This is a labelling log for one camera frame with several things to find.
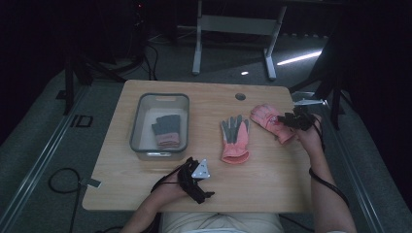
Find pink glove with cartoon print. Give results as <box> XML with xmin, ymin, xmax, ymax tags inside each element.
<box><xmin>249</xmin><ymin>103</ymin><xmax>296</xmax><ymax>146</ymax></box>

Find person's right hand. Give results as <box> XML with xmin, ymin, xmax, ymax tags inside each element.
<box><xmin>295</xmin><ymin>114</ymin><xmax>324</xmax><ymax>155</ymax></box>

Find hand-held gripper cable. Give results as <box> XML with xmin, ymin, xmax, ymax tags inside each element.
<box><xmin>308</xmin><ymin>117</ymin><xmax>351</xmax><ymax>209</ymax></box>
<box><xmin>149</xmin><ymin>163</ymin><xmax>187</xmax><ymax>195</ymax></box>

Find small silver metal tag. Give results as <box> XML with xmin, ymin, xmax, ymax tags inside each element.
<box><xmin>79</xmin><ymin>178</ymin><xmax>103</xmax><ymax>189</ymax></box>

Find right hand-held gripper cable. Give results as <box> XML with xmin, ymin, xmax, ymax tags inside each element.
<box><xmin>308</xmin><ymin>117</ymin><xmax>351</xmax><ymax>209</ymax></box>

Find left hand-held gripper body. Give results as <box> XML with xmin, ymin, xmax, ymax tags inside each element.
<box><xmin>177</xmin><ymin>156</ymin><xmax>212</xmax><ymax>205</ymax></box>

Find pink glove with grey palm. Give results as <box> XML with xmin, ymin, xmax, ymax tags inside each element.
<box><xmin>219</xmin><ymin>115</ymin><xmax>251</xmax><ymax>165</ymax></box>

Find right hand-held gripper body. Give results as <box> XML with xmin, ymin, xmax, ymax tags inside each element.
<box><xmin>285</xmin><ymin>98</ymin><xmax>326</xmax><ymax>132</ymax></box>

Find person's left hand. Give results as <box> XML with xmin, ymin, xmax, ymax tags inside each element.
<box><xmin>151</xmin><ymin>174</ymin><xmax>189</xmax><ymax>204</ymax></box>

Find black tripod stand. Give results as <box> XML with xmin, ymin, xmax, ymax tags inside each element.
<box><xmin>289</xmin><ymin>32</ymin><xmax>354</xmax><ymax>131</ymax></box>
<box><xmin>56</xmin><ymin>48</ymin><xmax>147</xmax><ymax>117</ymax></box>

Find black floor cable loop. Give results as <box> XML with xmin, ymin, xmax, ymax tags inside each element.
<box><xmin>48</xmin><ymin>167</ymin><xmax>83</xmax><ymax>233</ymax></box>

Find white metal desk frame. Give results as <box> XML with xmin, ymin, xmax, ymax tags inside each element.
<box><xmin>191</xmin><ymin>0</ymin><xmax>289</xmax><ymax>81</ymax></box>

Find grey-rimmed clear plastic bin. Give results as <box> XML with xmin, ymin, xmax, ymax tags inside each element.
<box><xmin>129</xmin><ymin>92</ymin><xmax>190</xmax><ymax>162</ymax></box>

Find person's beige clothing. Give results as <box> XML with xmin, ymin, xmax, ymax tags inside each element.
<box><xmin>158</xmin><ymin>211</ymin><xmax>285</xmax><ymax>233</ymax></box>

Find black cables on floor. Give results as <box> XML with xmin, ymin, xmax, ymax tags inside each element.
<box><xmin>142</xmin><ymin>42</ymin><xmax>160</xmax><ymax>82</ymax></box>

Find metal floor rail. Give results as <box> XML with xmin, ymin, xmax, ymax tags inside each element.
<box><xmin>291</xmin><ymin>90</ymin><xmax>387</xmax><ymax>233</ymax></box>
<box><xmin>0</xmin><ymin>84</ymin><xmax>91</xmax><ymax>233</ymax></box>

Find left hand-held gripper cable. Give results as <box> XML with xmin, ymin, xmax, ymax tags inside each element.
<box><xmin>149</xmin><ymin>163</ymin><xmax>187</xmax><ymax>195</ymax></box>

